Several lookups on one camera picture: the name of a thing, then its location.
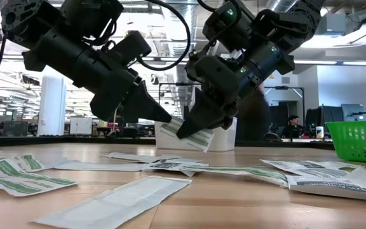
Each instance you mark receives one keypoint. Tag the black aluminium table frame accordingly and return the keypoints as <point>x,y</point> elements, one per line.
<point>75,140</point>

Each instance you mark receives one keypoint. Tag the white plastic bin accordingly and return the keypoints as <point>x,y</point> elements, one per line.
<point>224,140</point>

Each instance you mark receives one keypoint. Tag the small background wipes canister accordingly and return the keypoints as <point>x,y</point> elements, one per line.
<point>319,133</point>

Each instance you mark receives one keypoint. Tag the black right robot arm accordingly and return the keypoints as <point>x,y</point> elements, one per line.
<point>284,28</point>

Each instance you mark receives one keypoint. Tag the black room divider panel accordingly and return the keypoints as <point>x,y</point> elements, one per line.
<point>326,117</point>

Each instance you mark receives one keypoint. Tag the white building column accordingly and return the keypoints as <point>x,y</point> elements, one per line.
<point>52,108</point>

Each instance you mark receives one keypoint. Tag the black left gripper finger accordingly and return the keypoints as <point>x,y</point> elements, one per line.
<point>145,111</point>

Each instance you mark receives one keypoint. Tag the green plastic basket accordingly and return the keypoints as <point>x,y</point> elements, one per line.
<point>361,141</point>

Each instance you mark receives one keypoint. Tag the silver ventilation duct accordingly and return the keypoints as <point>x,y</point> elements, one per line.
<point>178,44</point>

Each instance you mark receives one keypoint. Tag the person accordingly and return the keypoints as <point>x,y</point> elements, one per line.
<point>253,121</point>
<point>294,128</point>

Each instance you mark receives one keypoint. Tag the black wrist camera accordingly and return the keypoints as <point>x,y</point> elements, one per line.
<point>132,47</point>
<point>200,66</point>

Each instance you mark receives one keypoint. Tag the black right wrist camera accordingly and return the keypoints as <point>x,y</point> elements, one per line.
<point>200,66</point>

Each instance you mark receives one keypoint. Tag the grey background monitor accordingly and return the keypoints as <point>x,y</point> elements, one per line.
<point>353,112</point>

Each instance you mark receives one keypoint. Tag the long white bandage packet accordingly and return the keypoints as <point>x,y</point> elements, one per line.
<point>116,203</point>

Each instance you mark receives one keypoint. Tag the long ceiling light strip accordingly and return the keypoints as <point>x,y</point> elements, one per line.
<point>345,62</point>

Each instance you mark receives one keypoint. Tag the black frame stand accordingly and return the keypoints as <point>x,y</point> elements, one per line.
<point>284,87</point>

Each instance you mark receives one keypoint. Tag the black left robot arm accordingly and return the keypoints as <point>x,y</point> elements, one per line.
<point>62,51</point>

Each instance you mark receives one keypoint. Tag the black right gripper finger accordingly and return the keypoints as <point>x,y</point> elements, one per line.
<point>202,121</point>

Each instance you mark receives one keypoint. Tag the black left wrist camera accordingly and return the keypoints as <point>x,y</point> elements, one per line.
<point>132,47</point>

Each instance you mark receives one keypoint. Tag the white cabinet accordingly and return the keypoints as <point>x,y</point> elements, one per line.
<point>80,126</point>

